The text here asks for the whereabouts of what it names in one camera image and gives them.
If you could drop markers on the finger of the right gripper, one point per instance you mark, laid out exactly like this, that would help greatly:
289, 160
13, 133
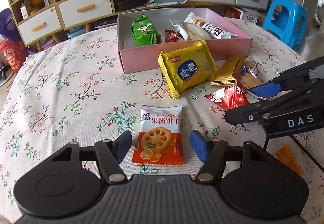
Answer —
276, 107
293, 78

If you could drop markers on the red candy packet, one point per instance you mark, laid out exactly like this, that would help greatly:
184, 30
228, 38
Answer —
172, 36

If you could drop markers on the floral tablecloth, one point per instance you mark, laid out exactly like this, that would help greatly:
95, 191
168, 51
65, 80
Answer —
76, 91

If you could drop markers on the yellow cracker packet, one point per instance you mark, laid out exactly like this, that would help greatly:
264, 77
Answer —
187, 67

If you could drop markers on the white decorated box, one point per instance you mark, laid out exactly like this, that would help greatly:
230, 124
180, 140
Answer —
248, 15

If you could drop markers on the blue plastic stool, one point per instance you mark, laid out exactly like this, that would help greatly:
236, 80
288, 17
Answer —
286, 20

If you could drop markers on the pink cardboard box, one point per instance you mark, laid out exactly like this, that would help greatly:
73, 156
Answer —
134, 59

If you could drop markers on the wooden tv cabinet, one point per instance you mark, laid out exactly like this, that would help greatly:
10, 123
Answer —
39, 19

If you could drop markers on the purple hat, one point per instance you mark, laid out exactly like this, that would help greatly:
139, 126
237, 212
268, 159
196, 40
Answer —
8, 29

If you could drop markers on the cream yellow biscuit packet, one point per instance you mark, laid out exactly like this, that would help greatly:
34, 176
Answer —
190, 31

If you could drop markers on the orange white jam biscuit packet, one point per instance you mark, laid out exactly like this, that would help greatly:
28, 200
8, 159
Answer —
159, 140

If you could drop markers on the pale green cookie packet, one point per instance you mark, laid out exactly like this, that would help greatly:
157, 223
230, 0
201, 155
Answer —
214, 31

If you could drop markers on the green snack packet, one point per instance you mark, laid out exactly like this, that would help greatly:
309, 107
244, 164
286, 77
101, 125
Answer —
144, 32

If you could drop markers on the red white packet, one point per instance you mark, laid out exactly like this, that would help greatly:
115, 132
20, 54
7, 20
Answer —
232, 97

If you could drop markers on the gold foil snack bar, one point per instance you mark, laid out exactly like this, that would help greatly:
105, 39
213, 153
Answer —
228, 73

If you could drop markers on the red lantern bag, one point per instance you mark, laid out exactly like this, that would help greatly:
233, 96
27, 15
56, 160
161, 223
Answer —
14, 53

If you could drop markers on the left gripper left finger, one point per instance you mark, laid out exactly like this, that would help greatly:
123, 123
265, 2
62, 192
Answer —
110, 154

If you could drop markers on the orange silver snack packet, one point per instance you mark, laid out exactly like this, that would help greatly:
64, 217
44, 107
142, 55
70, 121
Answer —
286, 156

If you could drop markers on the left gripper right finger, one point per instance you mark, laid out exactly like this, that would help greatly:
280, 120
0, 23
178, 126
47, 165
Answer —
212, 154

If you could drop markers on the clear wafer packet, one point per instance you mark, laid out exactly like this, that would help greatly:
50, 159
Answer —
249, 78

